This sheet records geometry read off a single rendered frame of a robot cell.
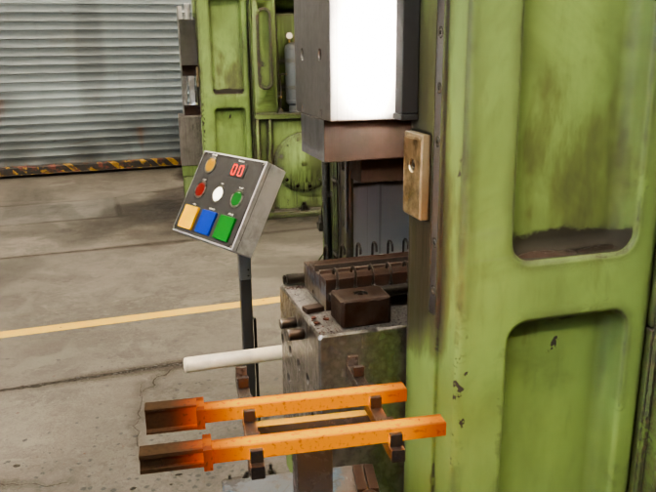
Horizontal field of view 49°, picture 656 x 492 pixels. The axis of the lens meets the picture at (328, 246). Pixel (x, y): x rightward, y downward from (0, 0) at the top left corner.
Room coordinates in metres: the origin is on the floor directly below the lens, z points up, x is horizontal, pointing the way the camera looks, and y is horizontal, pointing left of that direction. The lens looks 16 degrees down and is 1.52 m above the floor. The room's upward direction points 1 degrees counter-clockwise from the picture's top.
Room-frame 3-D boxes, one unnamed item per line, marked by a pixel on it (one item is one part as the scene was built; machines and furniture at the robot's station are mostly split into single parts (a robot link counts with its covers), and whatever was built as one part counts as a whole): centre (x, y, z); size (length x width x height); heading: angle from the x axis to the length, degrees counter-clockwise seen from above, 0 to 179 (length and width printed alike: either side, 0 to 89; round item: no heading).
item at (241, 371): (1.20, 0.05, 0.95); 0.23 x 0.06 x 0.02; 101
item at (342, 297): (1.54, -0.07, 0.95); 0.12 x 0.08 x 0.06; 107
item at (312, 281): (1.75, -0.17, 0.96); 0.42 x 0.20 x 0.09; 107
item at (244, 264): (2.20, 0.27, 0.54); 0.04 x 0.04 x 1.08; 17
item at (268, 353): (2.00, 0.22, 0.62); 0.44 x 0.05 x 0.05; 107
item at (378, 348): (1.70, -0.19, 0.69); 0.56 x 0.38 x 0.45; 107
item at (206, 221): (2.12, 0.37, 1.01); 0.07 x 0.05 x 0.07; 42
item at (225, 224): (2.05, 0.30, 1.01); 0.07 x 0.05 x 0.07; 42
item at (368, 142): (1.75, -0.17, 1.32); 0.42 x 0.20 x 0.10; 107
